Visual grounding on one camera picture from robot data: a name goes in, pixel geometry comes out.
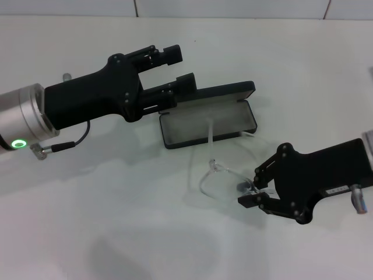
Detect black cable with silver plug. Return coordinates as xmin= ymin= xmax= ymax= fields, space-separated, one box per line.
xmin=29 ymin=121 xmax=91 ymax=160

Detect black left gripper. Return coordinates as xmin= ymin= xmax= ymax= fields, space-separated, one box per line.
xmin=43 ymin=44 xmax=184 ymax=131

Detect black glasses case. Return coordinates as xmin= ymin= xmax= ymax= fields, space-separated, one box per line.
xmin=159 ymin=80 xmax=259 ymax=150

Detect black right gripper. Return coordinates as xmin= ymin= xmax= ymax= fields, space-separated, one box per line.
xmin=238 ymin=138 xmax=373 ymax=225

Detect clear white glasses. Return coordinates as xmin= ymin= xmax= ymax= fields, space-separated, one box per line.
xmin=188 ymin=116 xmax=277 ymax=204

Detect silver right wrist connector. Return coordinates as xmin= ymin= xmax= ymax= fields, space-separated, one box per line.
xmin=349 ymin=183 xmax=368 ymax=215

